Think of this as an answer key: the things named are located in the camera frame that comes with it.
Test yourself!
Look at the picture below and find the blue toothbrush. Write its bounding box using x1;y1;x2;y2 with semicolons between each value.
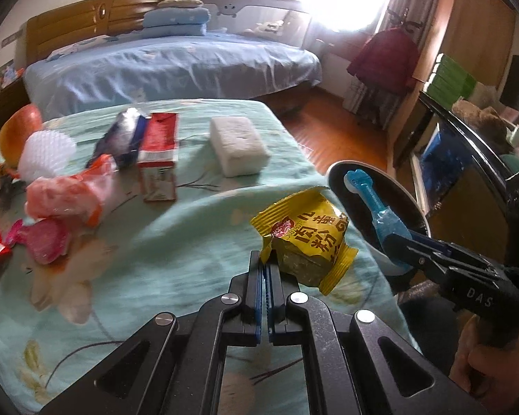
345;169;412;265

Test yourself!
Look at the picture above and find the bed with blue sheet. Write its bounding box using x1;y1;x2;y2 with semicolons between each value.
24;37;323;119

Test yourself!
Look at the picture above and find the brown plush toy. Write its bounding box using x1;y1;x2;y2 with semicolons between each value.
452;99;509;148

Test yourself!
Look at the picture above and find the stack of green boxes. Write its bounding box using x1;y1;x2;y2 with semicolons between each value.
428;54;476;102

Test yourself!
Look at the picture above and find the blue plastic sheet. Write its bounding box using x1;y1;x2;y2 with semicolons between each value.
421;130;474;191

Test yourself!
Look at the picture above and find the black round bin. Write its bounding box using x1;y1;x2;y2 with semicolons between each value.
327;161;433;303

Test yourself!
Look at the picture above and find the wall switch panel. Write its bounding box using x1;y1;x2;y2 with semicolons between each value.
0;32;27;53

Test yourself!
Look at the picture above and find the small red and white wrapper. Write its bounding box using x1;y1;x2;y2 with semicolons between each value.
0;165;27;186

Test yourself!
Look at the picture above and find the wooden headboard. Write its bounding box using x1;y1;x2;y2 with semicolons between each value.
25;0;169;65

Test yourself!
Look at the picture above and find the photo frame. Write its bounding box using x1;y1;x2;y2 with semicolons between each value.
0;61;27;89

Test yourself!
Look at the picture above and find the orange plastic bag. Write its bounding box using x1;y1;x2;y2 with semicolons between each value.
25;154;118;230

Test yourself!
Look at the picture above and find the red jacket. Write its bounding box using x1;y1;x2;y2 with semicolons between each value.
347;28;420;93

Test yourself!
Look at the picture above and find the white plush toy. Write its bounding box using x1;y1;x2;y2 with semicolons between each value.
242;19;286;35

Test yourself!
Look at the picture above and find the white foam block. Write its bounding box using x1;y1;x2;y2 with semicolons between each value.
210;117;272;178

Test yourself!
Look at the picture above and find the yellow snack packet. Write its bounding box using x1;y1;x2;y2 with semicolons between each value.
249;186;359;295

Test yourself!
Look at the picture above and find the white foam fruit net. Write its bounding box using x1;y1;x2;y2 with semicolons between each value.
18;132;78;182

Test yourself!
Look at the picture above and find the wooden wardrobe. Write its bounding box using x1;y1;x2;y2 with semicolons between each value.
415;0;517;96

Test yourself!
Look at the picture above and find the grey glittery fabric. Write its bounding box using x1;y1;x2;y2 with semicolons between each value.
401;280;443;308

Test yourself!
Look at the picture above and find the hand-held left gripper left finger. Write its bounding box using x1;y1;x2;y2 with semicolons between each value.
39;251;269;415

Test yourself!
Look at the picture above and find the red apple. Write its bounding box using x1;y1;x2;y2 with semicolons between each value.
0;104;44;167

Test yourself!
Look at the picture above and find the striped radiator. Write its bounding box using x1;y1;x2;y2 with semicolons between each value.
344;80;399;129

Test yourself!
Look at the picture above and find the red and white carton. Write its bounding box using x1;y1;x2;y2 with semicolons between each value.
137;112;180;203

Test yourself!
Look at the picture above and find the folded blue quilt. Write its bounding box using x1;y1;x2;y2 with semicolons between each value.
143;6;212;37

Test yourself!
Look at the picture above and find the wooden coat rack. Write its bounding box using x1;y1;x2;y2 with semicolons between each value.
385;6;421;31

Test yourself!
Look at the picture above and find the teal floral blanket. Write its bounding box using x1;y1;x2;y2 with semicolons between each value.
0;99;420;415

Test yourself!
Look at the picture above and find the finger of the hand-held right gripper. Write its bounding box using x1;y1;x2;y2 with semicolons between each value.
390;232;453;287
409;232;490;266

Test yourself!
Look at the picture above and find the blue and silver plastic bag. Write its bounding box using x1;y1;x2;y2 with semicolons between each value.
86;108;151;171

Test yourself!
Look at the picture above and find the dark wooden nightstand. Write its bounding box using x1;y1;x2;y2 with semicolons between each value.
0;79;31;148

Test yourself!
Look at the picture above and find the person's right hand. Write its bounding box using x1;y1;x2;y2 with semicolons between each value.
450;315;519;402

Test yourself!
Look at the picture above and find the grey bed guard rail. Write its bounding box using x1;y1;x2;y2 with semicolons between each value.
169;0;314;37

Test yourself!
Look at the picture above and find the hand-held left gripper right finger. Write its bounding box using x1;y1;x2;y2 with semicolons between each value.
266;263;481;415

